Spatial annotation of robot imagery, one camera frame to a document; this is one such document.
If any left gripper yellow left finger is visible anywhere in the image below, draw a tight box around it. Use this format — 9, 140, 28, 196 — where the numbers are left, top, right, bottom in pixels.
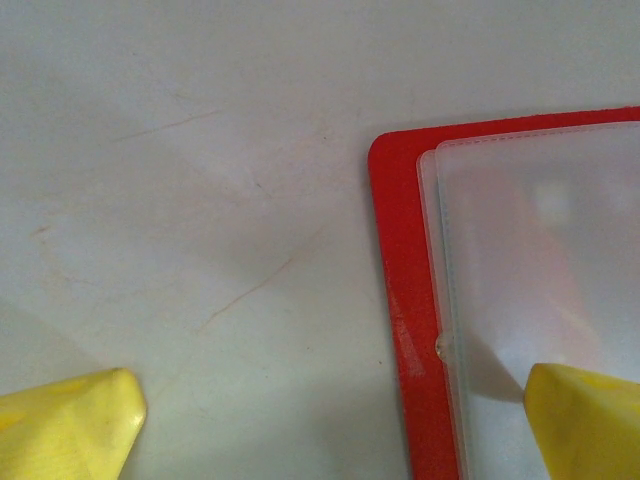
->
0, 367, 149, 480

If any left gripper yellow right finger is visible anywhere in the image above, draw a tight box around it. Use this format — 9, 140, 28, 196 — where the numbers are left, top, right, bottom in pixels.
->
522, 362, 640, 480

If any red card holder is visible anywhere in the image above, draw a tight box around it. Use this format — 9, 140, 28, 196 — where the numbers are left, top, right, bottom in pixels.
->
367, 104, 640, 480

